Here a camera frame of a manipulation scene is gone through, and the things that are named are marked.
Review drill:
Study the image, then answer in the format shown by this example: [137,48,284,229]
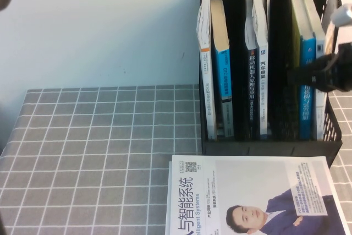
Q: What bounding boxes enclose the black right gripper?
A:
[287,42,352,92]

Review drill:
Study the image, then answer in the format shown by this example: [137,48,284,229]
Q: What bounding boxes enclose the white driverless car cover book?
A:
[301,0,329,140]

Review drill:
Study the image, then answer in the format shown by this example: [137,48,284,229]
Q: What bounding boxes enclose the large blue spine green book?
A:
[287,0,317,141]

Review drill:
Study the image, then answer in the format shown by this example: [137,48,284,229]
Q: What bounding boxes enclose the white and navy spine book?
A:
[251,0,272,141]

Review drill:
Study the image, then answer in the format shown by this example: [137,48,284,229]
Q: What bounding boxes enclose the black spine robotics book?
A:
[244,0,261,141]

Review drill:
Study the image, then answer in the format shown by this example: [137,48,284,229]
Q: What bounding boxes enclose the black mesh plastic book stand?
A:
[200,0,343,167]

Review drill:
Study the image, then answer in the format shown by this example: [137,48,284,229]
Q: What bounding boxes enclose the light blue spine paperback book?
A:
[210,0,235,138]

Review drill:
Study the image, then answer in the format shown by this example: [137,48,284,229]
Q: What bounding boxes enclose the white spine book orange band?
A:
[195,0,218,141]

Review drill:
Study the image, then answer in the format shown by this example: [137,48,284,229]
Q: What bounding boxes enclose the white intelligent systems magazine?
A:
[164,154,348,235]

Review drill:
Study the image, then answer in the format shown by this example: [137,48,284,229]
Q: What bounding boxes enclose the grey white checked tablecloth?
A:
[0,77,352,235]

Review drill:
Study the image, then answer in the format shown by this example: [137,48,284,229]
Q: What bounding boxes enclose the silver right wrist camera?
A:
[328,2,352,27]

